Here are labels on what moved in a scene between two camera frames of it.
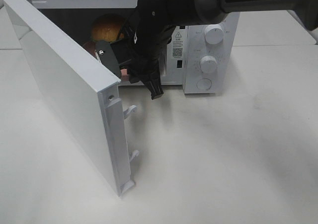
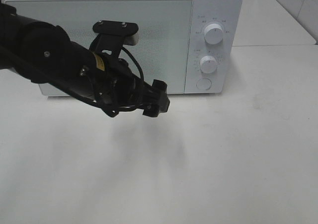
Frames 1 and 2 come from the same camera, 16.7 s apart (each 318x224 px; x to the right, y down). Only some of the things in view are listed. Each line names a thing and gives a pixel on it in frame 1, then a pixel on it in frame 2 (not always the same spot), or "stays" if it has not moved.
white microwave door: [85, 87] → [165, 26]
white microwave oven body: [202, 57] stays
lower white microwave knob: [208, 64] stays
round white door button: [204, 84] stays
